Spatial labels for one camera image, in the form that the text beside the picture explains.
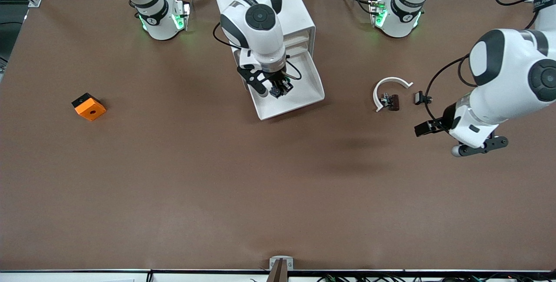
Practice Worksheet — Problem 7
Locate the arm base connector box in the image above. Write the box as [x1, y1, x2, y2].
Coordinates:
[368, 0, 388, 29]
[172, 0, 192, 31]

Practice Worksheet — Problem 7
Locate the white drawer cabinet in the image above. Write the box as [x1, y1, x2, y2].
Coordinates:
[210, 0, 316, 78]

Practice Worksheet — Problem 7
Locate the orange and black button box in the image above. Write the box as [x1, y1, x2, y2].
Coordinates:
[71, 93, 107, 122]

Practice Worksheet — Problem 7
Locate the brown component with metal clip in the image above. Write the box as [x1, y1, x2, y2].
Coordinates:
[380, 93, 400, 112]

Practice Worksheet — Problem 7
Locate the white curved plastic part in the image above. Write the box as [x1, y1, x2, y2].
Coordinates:
[373, 77, 413, 113]

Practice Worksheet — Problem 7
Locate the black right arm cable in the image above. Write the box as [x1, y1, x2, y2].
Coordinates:
[212, 21, 303, 81]

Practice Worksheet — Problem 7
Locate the grey mounting bracket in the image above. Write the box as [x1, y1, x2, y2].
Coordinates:
[269, 255, 294, 270]

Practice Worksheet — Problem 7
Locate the brown camera post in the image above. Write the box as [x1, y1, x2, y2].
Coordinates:
[266, 259, 289, 282]

